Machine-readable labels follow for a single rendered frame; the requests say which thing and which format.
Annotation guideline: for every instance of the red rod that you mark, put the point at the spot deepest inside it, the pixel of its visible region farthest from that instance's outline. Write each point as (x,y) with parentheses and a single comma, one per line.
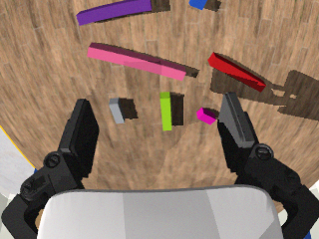
(235,71)

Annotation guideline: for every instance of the purple rod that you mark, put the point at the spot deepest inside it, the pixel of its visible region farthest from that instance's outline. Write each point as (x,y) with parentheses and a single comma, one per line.
(113,10)

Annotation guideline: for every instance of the small magenta block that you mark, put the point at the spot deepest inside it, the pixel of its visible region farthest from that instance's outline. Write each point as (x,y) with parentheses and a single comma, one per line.
(206,116)

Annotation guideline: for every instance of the grey rectangular block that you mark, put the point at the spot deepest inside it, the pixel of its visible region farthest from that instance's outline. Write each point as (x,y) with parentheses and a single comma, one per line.
(117,110)

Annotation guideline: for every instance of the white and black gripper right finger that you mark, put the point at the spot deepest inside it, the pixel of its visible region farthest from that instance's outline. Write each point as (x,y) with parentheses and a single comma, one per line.
(254,164)

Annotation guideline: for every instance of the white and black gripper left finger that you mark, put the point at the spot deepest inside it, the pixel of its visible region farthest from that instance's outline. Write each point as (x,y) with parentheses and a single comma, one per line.
(74,160)

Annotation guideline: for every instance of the pink rod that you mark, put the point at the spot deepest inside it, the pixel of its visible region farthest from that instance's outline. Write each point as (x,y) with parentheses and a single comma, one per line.
(136,60)

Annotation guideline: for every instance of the lime green rod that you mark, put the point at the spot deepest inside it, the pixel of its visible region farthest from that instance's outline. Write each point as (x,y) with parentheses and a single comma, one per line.
(165,110)

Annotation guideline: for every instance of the small blue block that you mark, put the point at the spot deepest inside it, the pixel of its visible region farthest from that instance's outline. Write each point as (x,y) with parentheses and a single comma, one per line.
(199,4)

